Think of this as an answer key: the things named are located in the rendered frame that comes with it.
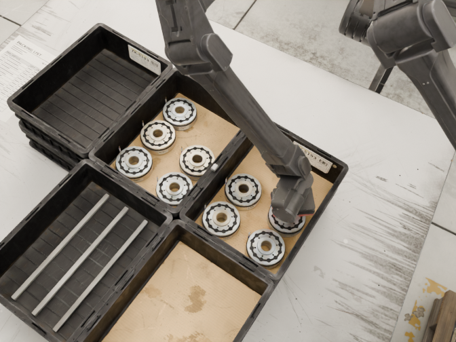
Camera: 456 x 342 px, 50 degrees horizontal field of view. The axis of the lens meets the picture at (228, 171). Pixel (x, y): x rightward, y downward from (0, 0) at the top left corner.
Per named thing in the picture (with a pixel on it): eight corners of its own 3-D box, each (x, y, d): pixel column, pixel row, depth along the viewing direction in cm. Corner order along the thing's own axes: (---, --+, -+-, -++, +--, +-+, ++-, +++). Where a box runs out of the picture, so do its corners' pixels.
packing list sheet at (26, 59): (15, 33, 179) (14, 32, 179) (66, 58, 175) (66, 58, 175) (-51, 94, 164) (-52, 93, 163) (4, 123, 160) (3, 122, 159)
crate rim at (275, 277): (258, 117, 143) (259, 112, 141) (349, 170, 136) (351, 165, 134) (176, 220, 125) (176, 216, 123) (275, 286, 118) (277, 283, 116)
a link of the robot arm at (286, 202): (305, 153, 110) (274, 150, 115) (284, 192, 104) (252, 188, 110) (324, 186, 117) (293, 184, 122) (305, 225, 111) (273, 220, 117)
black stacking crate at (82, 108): (104, 48, 164) (99, 22, 155) (176, 89, 158) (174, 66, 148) (17, 125, 147) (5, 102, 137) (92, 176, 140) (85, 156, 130)
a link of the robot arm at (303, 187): (317, 172, 115) (296, 162, 116) (306, 195, 112) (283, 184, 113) (312, 186, 121) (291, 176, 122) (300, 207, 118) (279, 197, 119)
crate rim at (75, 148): (100, 26, 156) (99, 20, 154) (176, 70, 150) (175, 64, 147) (5, 106, 138) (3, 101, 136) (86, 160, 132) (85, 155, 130)
